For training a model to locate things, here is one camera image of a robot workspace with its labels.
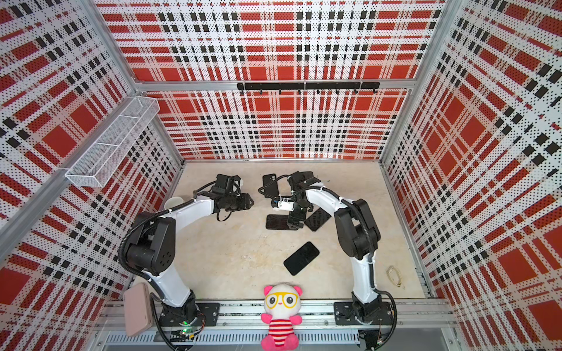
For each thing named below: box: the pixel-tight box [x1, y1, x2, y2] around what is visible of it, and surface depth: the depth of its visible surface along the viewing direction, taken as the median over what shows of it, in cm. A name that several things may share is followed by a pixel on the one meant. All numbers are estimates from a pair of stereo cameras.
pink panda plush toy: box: [260, 282, 303, 351], surface depth 70 cm
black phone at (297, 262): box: [283, 241, 320, 276], surface depth 88 cm
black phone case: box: [262, 173, 279, 197], surface depth 117 cm
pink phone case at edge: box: [122, 282, 154, 338], surface depth 74 cm
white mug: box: [163, 195, 184, 210], surface depth 98 cm
